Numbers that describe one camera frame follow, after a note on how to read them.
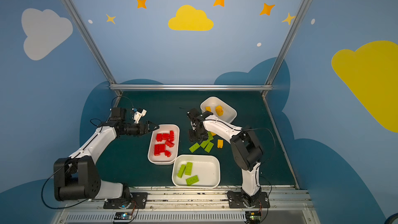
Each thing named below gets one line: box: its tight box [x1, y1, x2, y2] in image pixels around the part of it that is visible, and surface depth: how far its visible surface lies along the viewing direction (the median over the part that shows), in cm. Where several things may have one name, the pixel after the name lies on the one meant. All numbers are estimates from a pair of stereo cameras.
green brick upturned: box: [185, 175, 199, 187], surface depth 82 cm
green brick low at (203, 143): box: [200, 139, 210, 149], surface depth 95 cm
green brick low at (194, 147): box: [188, 142, 201, 153], surface depth 95 cm
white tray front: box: [172, 154, 221, 189], surface depth 84 cm
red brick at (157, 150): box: [153, 144, 162, 157], surface depth 91 cm
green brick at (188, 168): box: [185, 161, 194, 176], surface depth 85 cm
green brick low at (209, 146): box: [204, 141, 215, 153], surface depth 95 cm
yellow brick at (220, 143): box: [217, 139, 224, 149], surface depth 95 cm
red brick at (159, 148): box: [154, 143, 166, 156], surface depth 91 cm
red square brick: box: [164, 140, 175, 148], surface depth 94 cm
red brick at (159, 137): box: [155, 133, 163, 143], surface depth 96 cm
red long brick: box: [169, 130, 175, 142], surface depth 97 cm
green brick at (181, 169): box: [177, 164, 187, 179], surface depth 84 cm
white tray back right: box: [200, 96, 238, 124], surface depth 113 cm
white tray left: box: [147, 123, 180, 165], surface depth 92 cm
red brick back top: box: [161, 133, 170, 140], surface depth 97 cm
